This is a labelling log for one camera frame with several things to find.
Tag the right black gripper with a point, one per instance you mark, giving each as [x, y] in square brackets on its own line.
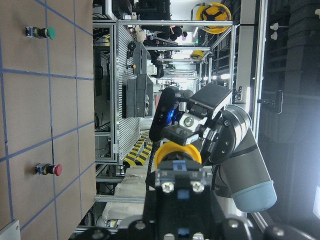
[221, 138]

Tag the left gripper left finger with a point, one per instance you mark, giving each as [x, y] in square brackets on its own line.
[137, 227]

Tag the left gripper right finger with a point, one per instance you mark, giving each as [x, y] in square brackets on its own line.
[238, 228]

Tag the yellow push button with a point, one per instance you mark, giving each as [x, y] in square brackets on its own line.
[182, 204]

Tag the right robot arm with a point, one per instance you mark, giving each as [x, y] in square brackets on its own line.
[245, 172]

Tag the red push button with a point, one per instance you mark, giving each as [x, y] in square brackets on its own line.
[47, 168]

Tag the green push button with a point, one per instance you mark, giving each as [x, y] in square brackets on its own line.
[39, 33]

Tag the small yellow hard hat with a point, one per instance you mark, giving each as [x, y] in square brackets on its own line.
[197, 55]

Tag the large yellow hard hat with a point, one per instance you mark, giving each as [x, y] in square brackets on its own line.
[213, 11]

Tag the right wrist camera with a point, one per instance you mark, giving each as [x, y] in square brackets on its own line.
[167, 111]

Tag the aluminium frame rack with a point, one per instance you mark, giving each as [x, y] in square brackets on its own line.
[200, 127]

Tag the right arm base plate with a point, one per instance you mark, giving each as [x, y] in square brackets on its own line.
[11, 231]

